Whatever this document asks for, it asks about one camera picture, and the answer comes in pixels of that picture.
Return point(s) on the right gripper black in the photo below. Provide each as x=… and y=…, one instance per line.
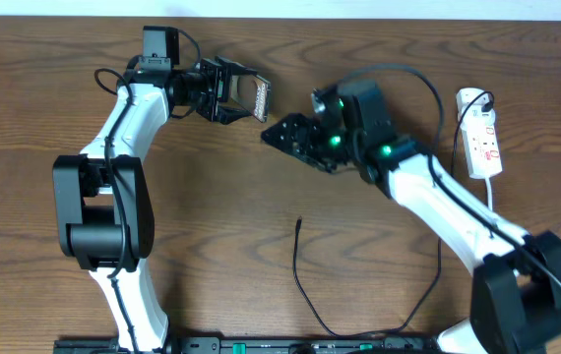
x=294, y=122

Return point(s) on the black plug in strip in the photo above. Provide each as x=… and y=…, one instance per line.
x=488, y=106

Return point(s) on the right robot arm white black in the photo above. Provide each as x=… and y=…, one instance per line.
x=515, y=304

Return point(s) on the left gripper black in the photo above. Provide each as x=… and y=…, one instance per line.
x=215, y=110

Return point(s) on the white power strip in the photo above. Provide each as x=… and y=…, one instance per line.
x=478, y=132

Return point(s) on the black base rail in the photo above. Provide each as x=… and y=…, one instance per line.
x=208, y=344

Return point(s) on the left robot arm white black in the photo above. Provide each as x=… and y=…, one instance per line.
x=104, y=213

